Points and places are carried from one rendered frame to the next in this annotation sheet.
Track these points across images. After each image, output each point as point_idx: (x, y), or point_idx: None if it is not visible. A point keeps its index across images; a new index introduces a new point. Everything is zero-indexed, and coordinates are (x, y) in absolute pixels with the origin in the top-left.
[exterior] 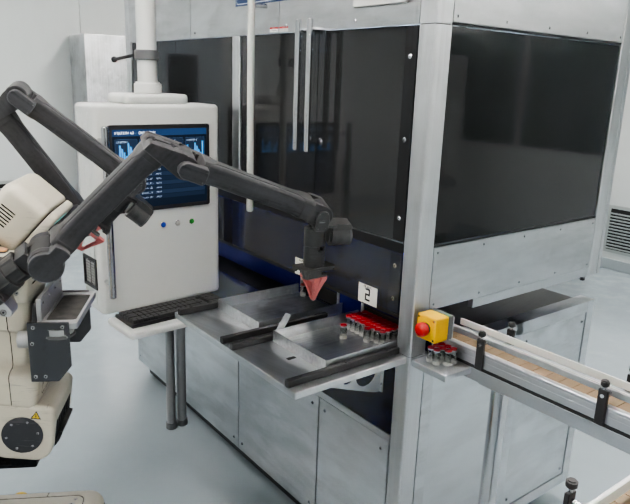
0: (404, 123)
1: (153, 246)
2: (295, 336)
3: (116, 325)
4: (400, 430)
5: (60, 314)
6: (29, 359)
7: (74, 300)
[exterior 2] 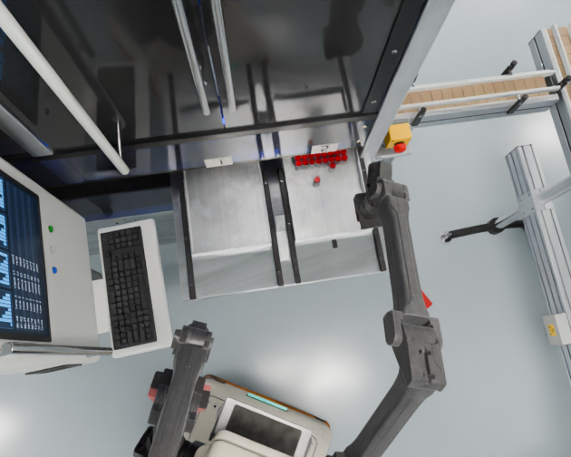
0: (396, 39)
1: (66, 289)
2: (295, 219)
3: (135, 353)
4: None
5: (282, 442)
6: None
7: (246, 422)
